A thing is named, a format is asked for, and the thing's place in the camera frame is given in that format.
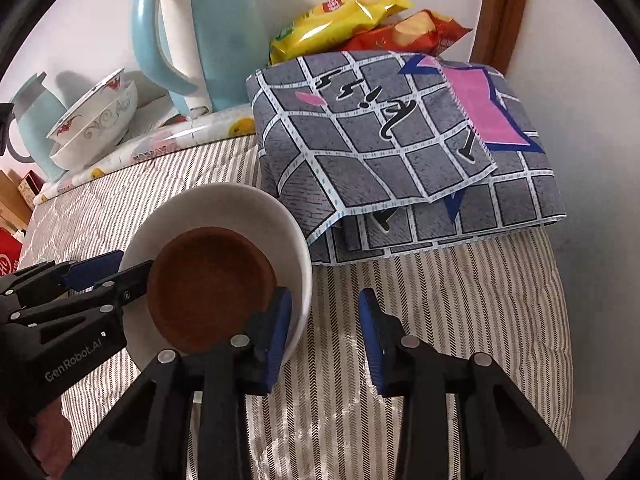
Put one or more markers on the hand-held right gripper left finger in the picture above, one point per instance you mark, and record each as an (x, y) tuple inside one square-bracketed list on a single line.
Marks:
[(277, 330)]

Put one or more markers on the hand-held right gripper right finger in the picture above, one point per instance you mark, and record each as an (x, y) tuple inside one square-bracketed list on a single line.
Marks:
[(372, 340)]

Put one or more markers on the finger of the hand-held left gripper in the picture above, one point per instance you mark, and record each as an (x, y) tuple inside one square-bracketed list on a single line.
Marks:
[(132, 280), (95, 270)]

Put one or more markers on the small brown bowl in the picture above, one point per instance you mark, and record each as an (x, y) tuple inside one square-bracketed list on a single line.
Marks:
[(210, 285)]

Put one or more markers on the large white ceramic bowl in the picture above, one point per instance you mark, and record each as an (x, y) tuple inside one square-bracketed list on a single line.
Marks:
[(225, 210)]

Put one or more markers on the striped grey tablecloth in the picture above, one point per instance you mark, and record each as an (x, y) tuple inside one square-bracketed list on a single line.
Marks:
[(450, 300)]

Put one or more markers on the red paper bag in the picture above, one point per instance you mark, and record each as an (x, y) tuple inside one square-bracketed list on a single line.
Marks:
[(7, 250)]

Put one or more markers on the brown paper bag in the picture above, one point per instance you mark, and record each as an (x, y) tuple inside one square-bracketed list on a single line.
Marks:
[(10, 205)]

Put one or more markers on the patterned cardboard box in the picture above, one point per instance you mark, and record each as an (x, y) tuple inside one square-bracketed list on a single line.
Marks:
[(30, 185)]

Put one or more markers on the white bowl grey scroll rim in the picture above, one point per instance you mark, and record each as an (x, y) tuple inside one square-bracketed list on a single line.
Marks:
[(100, 136)]

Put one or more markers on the rolled printed oilcloth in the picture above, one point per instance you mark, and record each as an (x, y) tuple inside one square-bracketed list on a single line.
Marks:
[(165, 142)]

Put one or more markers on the white bowl red blue print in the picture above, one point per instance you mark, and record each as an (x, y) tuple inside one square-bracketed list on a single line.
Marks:
[(75, 117)]

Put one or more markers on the light blue thermos jug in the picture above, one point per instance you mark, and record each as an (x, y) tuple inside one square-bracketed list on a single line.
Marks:
[(35, 110)]

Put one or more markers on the folded grey checked cloth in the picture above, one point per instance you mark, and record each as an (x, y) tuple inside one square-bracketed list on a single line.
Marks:
[(360, 150)]

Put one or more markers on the light blue electric kettle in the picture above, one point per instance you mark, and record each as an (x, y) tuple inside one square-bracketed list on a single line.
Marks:
[(220, 35)]

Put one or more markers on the red chip bag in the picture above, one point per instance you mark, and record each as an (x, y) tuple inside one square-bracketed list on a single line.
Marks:
[(415, 35)]

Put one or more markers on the yellow chip bag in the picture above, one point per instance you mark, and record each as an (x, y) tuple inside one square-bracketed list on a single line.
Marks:
[(330, 25)]

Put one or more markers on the brown wooden door frame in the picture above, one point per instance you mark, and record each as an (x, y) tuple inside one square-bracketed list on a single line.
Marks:
[(500, 10)]

